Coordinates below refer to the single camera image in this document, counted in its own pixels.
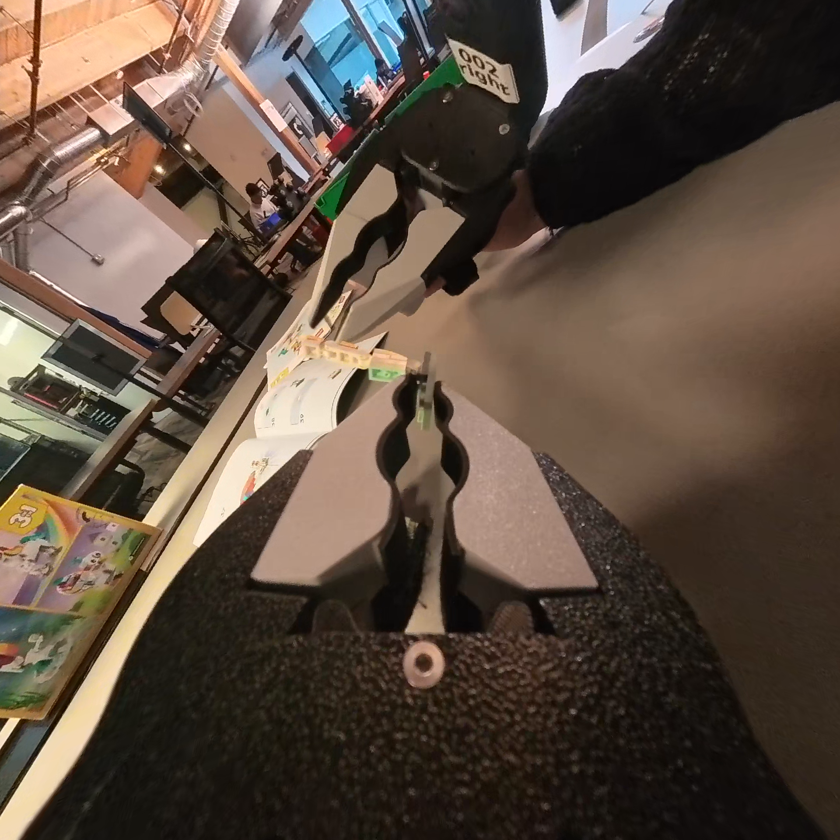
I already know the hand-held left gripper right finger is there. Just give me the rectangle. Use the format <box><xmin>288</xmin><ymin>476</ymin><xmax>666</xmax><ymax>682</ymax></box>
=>
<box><xmin>433</xmin><ymin>382</ymin><xmax>601</xmax><ymax>630</ymax></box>

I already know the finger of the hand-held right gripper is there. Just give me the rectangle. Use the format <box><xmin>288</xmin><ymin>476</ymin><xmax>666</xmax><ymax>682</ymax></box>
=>
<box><xmin>346</xmin><ymin>192</ymin><xmax>469</xmax><ymax>340</ymax></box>
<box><xmin>307</xmin><ymin>163</ymin><xmax>411</xmax><ymax>329</ymax></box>

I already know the open instruction booklet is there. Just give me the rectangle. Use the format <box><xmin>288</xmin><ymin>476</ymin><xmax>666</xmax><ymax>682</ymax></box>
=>
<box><xmin>193</xmin><ymin>331</ymin><xmax>389</xmax><ymax>549</ymax></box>

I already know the yellow lego set box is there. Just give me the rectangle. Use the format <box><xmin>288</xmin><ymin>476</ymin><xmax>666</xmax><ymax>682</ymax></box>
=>
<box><xmin>0</xmin><ymin>484</ymin><xmax>164</xmax><ymax>721</ymax></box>

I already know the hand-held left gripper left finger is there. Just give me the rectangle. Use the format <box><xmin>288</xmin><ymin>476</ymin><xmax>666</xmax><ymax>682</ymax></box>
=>
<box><xmin>248</xmin><ymin>379</ymin><xmax>412</xmax><ymax>630</ymax></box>

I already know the small instruction leaflet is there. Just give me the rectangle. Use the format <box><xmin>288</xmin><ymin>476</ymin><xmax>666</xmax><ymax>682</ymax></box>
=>
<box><xmin>320</xmin><ymin>289</ymin><xmax>361</xmax><ymax>330</ymax></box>
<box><xmin>265</xmin><ymin>327</ymin><xmax>309</xmax><ymax>389</ymax></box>

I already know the black cart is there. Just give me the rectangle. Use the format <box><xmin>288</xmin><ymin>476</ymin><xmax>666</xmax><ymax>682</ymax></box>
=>
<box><xmin>141</xmin><ymin>230</ymin><xmax>294</xmax><ymax>368</ymax></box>

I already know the green plastic crate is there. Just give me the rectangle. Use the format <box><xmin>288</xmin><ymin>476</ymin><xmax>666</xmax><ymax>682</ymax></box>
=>
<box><xmin>314</xmin><ymin>56</ymin><xmax>460</xmax><ymax>221</ymax></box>

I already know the person's right hand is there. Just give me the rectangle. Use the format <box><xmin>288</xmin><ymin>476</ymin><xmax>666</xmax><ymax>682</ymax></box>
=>
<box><xmin>484</xmin><ymin>172</ymin><xmax>560</xmax><ymax>256</ymax></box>

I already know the white mint orange lego figure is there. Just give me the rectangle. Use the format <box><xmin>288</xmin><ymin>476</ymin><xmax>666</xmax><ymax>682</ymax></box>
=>
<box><xmin>298</xmin><ymin>333</ymin><xmax>421</xmax><ymax>383</ymax></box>

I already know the mint grey lego piece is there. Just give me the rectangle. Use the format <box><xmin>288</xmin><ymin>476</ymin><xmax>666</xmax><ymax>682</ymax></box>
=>
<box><xmin>412</xmin><ymin>351</ymin><xmax>439</xmax><ymax>434</ymax></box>

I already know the metal ventilation duct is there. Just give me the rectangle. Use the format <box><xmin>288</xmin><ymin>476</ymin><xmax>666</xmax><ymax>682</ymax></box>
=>
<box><xmin>0</xmin><ymin>125</ymin><xmax>142</xmax><ymax>260</ymax></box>

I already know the person's right forearm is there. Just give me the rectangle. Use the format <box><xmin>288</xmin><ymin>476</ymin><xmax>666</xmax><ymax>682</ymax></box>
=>
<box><xmin>525</xmin><ymin>0</ymin><xmax>840</xmax><ymax>232</ymax></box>

